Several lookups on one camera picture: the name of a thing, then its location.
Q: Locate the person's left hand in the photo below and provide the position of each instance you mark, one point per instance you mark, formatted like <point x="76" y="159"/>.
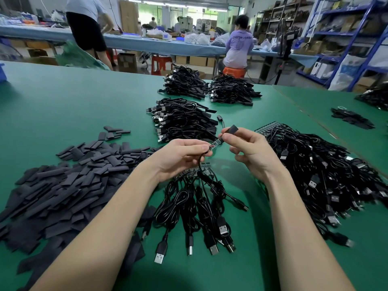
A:
<point x="176" y="157"/>

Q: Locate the person's right hand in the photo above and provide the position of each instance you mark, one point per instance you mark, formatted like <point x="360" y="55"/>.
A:
<point x="257" y="151"/>

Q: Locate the black heat shrink sleeve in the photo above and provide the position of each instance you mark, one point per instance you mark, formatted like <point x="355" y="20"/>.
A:
<point x="231" y="129"/>

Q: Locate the pile of black sleeve strips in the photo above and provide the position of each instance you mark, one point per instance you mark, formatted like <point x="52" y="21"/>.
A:
<point x="60" y="191"/>

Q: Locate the person's right forearm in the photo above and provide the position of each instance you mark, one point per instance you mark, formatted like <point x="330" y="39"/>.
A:
<point x="309" y="239"/>

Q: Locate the person's left forearm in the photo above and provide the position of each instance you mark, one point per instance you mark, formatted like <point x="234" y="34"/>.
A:
<point x="91" y="239"/>

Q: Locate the orange plastic stool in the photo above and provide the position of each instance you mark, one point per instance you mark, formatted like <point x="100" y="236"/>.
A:
<point x="234" y="72"/>

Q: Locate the red plastic stool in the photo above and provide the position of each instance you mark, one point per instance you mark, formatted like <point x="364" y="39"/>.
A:
<point x="161" y="63"/>

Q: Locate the small upright cardboard box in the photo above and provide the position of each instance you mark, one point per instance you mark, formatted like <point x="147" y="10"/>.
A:
<point x="127" y="61"/>

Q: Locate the black tripod stand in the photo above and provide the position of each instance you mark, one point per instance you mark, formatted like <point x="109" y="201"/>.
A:
<point x="288" y="44"/>

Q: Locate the white plastic bag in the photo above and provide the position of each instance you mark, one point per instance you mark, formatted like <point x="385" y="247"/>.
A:
<point x="347" y="72"/>

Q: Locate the dark storage shelf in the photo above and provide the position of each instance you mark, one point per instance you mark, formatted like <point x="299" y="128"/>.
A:
<point x="280" y="20"/>

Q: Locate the green plastic bag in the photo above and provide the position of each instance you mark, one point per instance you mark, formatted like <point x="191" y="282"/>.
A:
<point x="82" y="56"/>

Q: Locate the blue metal shelving rack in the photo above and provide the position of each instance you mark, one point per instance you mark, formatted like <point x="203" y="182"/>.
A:
<point x="342" y="9"/>

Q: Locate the open cardboard box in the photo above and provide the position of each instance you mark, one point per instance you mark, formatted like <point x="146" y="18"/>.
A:
<point x="41" y="60"/>

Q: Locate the long blue work table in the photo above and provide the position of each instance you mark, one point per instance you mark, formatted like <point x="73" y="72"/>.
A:
<point x="36" y="34"/>

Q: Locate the blue plastic bin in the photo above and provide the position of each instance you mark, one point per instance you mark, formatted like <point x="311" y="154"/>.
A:
<point x="2" y="72"/>

